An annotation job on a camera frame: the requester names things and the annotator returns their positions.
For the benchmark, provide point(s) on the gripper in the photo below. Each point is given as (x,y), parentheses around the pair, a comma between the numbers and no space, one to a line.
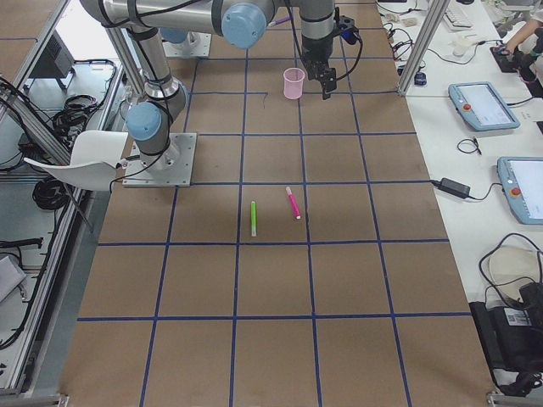
(315,53)

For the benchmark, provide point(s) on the purple pen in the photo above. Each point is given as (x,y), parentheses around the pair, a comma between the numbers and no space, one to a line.
(279,22)

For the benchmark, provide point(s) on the pink pen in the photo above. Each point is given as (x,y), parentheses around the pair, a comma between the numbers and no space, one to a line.
(293,203)

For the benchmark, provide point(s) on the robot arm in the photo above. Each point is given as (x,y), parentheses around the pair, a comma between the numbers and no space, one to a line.
(241,23)

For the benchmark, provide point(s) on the pink mesh cup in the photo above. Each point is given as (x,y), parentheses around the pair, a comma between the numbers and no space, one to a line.
(293,83)

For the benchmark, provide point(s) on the teach pendant near cup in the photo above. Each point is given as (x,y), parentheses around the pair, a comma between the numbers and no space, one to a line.
(481,106)

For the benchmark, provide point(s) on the green pen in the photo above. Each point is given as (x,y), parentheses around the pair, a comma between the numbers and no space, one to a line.
(253,219)

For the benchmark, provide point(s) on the black power adapter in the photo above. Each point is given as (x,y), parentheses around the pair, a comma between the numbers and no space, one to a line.
(451,187)

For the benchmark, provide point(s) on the teach pendant far side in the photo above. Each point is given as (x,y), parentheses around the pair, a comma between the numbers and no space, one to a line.
(521,179)

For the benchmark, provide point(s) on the white chair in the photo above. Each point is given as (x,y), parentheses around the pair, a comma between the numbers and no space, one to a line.
(92,163)

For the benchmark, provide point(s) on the black equipment box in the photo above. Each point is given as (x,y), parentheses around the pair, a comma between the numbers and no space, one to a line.
(512,339)

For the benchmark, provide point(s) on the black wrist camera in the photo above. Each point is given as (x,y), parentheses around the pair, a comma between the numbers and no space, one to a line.
(345,28)

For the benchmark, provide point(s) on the aluminium frame post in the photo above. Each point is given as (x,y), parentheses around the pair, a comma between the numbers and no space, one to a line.
(435,13)

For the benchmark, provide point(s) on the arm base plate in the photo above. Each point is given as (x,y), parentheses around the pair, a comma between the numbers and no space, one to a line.
(179,44)
(174,167)

